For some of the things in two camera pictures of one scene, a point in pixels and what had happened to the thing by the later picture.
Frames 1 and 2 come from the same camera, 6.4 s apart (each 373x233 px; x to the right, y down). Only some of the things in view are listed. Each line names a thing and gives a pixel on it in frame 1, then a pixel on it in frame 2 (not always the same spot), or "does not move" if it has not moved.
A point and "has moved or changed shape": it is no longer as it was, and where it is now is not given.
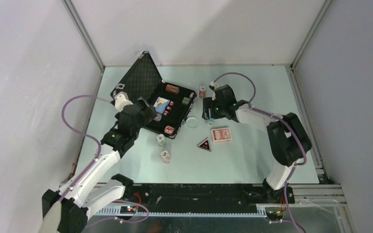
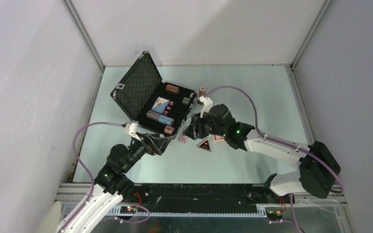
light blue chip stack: x=210 y=122 has moved or changed shape
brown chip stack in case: x=172 y=89 does not move
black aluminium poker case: x=173 y=103 does not move
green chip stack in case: x=185 y=100 does not move
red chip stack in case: x=169 y=130 does not move
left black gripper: x=150 y=112 to x=161 y=143
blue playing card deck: x=161 y=104 does not move
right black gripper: x=209 y=102 to x=196 y=126
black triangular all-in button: x=205 y=144 does not move
